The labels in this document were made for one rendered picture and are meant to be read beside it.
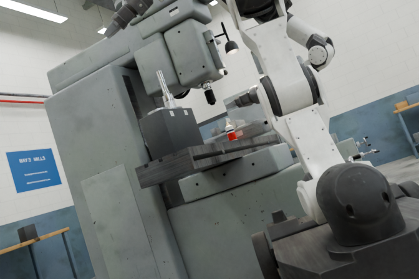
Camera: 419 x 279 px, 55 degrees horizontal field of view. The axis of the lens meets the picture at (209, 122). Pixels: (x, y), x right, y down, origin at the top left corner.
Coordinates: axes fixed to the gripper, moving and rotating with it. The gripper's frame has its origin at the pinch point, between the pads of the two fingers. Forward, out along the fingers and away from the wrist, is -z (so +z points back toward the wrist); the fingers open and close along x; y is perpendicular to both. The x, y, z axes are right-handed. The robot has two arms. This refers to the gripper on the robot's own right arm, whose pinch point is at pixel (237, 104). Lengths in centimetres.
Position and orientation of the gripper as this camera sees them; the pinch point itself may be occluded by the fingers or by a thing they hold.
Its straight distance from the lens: 197.4
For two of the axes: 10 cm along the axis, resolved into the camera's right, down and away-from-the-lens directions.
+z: 7.2, -3.5, -6.0
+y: 3.3, 9.3, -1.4
